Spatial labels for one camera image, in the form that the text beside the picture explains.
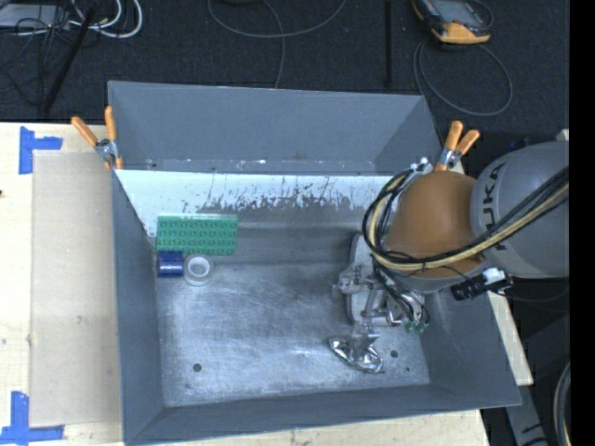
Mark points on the pale wood flat board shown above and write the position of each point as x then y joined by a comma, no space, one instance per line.
74,295

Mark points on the clear tape roll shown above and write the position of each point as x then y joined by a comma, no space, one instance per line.
199,270

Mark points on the small blue cylinder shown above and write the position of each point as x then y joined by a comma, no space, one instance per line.
169,264

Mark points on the black cylinder on white bracket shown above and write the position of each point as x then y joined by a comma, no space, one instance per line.
474,288

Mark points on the grey metal bin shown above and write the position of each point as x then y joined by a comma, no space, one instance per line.
260,323

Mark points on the green studded flat block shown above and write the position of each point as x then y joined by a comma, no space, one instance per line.
197,234

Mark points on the crumpled silver foil packet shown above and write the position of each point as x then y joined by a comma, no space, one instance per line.
348,351

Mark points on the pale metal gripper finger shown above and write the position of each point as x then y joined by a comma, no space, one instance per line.
359,337
373,337

